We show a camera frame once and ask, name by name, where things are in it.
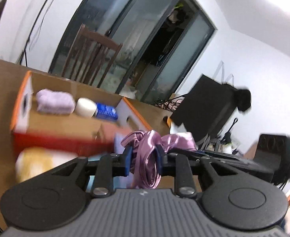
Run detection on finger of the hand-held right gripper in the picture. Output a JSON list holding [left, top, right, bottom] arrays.
[[199, 150, 274, 178]]

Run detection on purple towel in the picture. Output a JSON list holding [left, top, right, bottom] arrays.
[[36, 89, 76, 116]]

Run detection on hanging clothes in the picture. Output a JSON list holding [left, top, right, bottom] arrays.
[[166, 2, 190, 26]]

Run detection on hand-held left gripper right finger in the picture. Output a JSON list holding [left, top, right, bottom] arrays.
[[155, 145, 237, 198]]

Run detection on white roll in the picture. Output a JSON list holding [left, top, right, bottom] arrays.
[[75, 97, 98, 118]]

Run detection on purple satin cloth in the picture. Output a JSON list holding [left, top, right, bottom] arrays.
[[120, 130, 197, 189]]

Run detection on black garment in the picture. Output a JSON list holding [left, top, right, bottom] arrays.
[[230, 86, 252, 115]]

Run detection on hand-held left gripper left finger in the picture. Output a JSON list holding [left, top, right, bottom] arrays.
[[46, 146, 133, 198]]

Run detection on sliding glass door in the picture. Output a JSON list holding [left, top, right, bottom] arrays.
[[47, 0, 216, 105]]

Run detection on yellow plush sponge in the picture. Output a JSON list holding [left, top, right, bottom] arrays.
[[15, 148, 79, 183]]

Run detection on red cardboard box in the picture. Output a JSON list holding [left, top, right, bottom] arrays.
[[10, 70, 155, 157]]

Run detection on blue tissue pack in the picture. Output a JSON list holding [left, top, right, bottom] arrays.
[[94, 102, 119, 121]]

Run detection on black computer monitor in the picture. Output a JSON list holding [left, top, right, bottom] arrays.
[[171, 73, 239, 141]]

